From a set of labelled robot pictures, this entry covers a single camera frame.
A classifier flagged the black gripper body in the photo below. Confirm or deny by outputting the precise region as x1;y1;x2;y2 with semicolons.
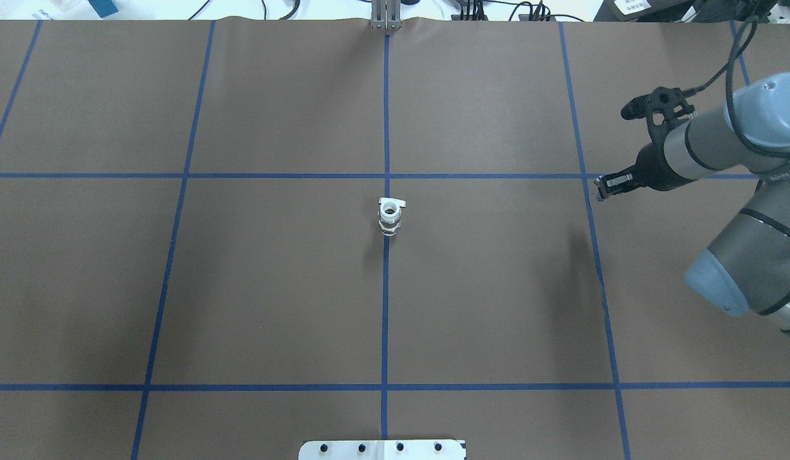
633;142;686;192

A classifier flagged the PPR valve with white ends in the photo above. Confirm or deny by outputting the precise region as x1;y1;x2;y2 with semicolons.
378;196;407;238

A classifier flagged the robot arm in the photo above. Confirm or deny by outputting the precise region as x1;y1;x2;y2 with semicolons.
594;72;790;339

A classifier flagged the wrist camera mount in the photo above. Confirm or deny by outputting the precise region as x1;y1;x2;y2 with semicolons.
620;87;699;144

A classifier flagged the aluminium frame post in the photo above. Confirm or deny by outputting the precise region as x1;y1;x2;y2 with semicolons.
369;0;403;32

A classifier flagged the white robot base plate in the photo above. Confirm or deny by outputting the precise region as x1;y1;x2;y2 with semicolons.
298;439;468;459

